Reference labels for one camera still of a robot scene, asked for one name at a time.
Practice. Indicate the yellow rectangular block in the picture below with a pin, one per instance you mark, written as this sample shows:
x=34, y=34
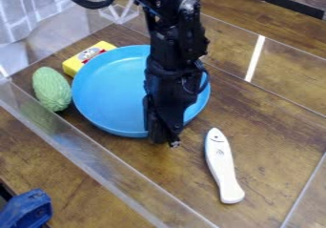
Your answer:
x=74, y=63

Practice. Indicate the blue clamp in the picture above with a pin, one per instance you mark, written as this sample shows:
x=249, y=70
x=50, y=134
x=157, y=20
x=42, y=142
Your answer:
x=27, y=210

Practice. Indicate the green bumpy toy gourd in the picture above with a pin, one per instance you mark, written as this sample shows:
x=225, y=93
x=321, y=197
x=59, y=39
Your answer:
x=51, y=89

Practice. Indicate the white checkered curtain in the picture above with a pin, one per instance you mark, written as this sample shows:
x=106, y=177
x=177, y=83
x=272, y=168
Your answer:
x=21, y=16

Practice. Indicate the clear acrylic barrier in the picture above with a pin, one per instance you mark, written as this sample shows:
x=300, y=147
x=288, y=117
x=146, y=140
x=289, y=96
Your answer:
x=111, y=181

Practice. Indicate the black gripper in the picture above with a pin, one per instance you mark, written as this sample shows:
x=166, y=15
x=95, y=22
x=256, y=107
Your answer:
x=173, y=89

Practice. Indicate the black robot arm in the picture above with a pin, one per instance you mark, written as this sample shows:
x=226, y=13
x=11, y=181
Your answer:
x=177, y=31

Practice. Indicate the blue round tray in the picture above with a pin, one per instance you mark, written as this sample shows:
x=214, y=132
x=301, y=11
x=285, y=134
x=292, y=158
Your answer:
x=109, y=90

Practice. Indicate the white toy fish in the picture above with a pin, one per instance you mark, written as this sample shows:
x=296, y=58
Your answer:
x=221, y=166

